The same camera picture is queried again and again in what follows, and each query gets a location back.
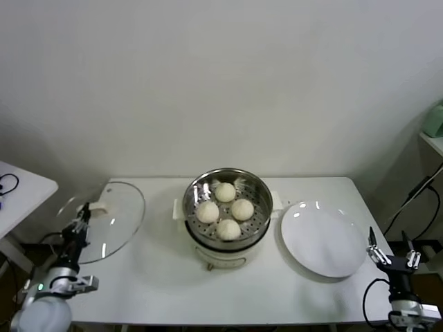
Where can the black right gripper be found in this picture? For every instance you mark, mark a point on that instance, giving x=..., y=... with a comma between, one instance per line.
x=398, y=273

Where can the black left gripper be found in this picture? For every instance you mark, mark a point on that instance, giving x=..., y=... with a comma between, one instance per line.
x=72, y=247

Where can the white steamed baozi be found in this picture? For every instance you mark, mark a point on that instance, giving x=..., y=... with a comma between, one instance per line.
x=228, y=229
x=242, y=209
x=207, y=212
x=225, y=192

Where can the white side table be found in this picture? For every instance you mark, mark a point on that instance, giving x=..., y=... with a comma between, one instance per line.
x=24, y=193

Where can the white round plate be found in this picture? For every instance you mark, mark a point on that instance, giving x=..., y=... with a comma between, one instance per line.
x=325, y=238

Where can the white shelf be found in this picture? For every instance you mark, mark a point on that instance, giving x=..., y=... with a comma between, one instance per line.
x=432, y=141

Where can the pale green appliance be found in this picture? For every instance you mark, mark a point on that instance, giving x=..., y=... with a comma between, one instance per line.
x=436, y=121

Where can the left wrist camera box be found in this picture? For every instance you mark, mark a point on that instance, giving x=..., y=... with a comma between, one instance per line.
x=84, y=281

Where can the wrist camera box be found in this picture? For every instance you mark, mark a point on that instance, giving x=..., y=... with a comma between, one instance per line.
x=84, y=281
x=413, y=317

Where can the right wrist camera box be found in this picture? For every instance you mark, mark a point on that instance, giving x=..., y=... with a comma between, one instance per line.
x=413, y=317

